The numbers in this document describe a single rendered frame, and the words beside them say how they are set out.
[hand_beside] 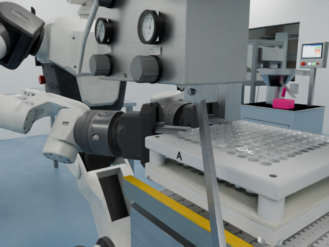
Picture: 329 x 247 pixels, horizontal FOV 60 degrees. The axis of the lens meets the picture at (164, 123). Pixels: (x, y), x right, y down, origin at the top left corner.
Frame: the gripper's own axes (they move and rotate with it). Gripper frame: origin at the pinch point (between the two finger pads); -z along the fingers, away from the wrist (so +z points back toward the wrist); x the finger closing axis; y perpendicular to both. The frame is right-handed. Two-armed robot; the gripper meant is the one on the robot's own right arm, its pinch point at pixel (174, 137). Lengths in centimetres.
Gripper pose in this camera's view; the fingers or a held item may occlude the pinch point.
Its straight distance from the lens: 50.8
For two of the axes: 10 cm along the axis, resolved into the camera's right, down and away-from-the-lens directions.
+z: -9.3, -0.5, 3.6
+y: -3.6, 1.6, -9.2
